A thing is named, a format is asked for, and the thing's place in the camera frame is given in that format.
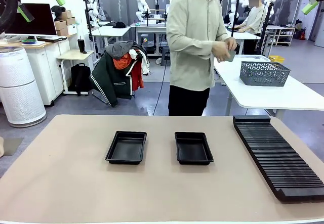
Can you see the person in white t-shirt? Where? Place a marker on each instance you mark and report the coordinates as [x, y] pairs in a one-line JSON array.
[[254, 19]]

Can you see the white shallow bin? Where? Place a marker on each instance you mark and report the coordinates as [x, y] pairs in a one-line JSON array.
[[253, 57]]

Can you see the beige rounded object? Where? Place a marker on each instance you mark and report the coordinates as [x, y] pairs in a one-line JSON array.
[[1, 146]]

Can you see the red black bag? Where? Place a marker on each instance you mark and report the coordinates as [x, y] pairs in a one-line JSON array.
[[301, 34]]

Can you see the black cap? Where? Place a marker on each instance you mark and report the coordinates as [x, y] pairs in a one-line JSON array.
[[119, 25]]

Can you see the person's left forearm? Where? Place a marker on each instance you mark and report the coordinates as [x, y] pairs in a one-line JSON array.
[[222, 37]]

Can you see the yellow plastic bin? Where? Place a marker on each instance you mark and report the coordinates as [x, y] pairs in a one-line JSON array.
[[277, 59]]

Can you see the person's left hand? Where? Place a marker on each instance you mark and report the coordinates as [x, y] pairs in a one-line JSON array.
[[231, 44]]

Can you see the black backpack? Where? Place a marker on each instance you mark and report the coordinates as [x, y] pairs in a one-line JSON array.
[[79, 78]]

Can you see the wooden shelf rack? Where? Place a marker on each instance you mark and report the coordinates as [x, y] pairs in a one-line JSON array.
[[284, 27]]

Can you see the small wooden side table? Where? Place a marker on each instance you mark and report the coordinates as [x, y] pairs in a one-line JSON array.
[[73, 55]]

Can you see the black ESD tray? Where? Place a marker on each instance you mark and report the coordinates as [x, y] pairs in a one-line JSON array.
[[126, 150], [193, 150]]

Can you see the person in beige shirt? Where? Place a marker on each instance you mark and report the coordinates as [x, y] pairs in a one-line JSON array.
[[189, 32]]

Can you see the grey plastic basket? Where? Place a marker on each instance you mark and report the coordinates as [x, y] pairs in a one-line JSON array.
[[263, 74]]

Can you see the black pole stand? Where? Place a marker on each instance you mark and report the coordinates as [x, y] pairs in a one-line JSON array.
[[234, 19]]

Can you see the person's right hand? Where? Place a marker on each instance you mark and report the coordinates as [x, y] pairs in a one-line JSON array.
[[221, 53]]

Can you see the black laptop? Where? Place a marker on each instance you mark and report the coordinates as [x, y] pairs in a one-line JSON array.
[[51, 39]]

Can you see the black slotted board rack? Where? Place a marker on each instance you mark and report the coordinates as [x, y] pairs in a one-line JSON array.
[[278, 158]]

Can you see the white cylindrical air purifier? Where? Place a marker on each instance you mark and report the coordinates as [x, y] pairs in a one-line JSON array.
[[20, 87]]

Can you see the green bowl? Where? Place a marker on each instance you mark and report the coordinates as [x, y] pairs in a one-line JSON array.
[[28, 41]]

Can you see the white storage box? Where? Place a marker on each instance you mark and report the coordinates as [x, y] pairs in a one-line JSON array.
[[72, 29]]

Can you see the white desk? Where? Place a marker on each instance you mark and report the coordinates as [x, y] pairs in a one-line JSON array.
[[249, 35], [111, 30]]

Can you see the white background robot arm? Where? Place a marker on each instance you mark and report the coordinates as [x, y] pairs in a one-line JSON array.
[[141, 4], [243, 2]]

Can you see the white garment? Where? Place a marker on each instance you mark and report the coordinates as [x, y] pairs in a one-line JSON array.
[[145, 64]]

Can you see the orange red jacket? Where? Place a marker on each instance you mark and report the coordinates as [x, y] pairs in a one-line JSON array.
[[138, 78]]

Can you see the grey hoodie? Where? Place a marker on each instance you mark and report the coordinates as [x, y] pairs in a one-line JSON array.
[[119, 49]]

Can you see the person's right forearm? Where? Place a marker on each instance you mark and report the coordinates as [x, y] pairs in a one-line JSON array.
[[192, 49]]

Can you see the grey step stool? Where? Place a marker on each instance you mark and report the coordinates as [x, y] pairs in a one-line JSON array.
[[165, 55]]

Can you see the black tumbler with straw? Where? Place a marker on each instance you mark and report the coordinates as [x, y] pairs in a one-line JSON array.
[[81, 46]]

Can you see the brown cardboard box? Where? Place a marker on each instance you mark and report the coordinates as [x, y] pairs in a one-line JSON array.
[[62, 32], [71, 21], [60, 24], [66, 14]]

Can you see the white rounded work table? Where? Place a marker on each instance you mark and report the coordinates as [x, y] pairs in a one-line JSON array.
[[278, 95]]

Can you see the black camera tripod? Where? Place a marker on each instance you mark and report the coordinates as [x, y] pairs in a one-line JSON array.
[[266, 24]]

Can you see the white framed workbench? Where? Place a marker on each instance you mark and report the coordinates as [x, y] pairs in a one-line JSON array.
[[149, 28]]

